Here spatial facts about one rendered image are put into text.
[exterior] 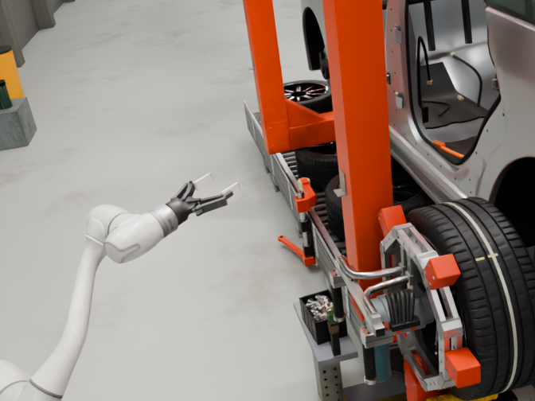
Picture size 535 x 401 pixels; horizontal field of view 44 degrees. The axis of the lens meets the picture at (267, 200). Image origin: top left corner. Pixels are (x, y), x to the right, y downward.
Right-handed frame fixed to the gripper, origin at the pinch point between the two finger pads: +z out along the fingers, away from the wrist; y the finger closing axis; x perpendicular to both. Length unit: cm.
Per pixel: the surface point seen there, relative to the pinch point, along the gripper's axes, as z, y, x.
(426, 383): 26, 47, -82
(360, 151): 56, 5, -17
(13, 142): 88, -513, -133
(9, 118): 95, -510, -109
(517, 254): 50, 68, -35
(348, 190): 53, -2, -33
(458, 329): 26, 63, -49
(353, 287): 21, 26, -45
